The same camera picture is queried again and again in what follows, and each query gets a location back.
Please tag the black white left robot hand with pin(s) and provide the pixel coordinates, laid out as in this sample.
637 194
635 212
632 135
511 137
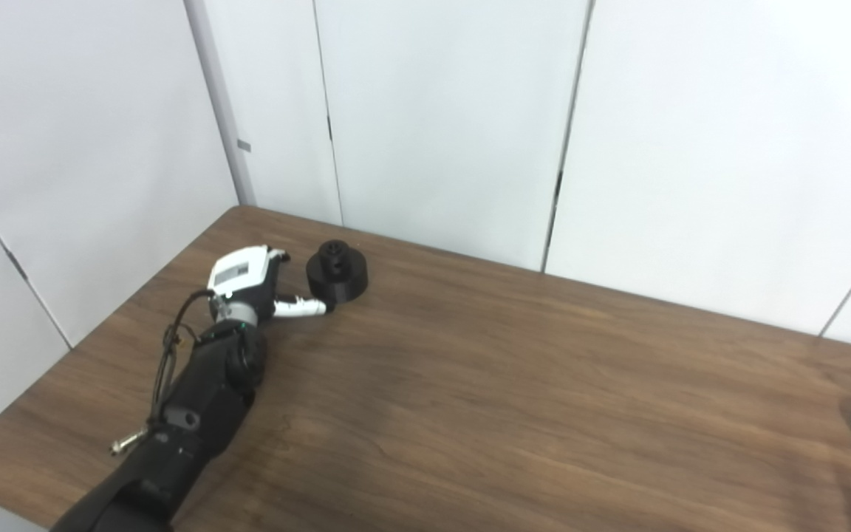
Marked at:
237 273

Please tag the round black plastic part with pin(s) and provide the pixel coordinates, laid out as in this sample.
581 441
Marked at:
340 281

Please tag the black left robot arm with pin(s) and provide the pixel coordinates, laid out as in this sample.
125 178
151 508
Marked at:
196 414

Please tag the grey wall corner post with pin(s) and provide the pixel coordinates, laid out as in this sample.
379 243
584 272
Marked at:
222 96

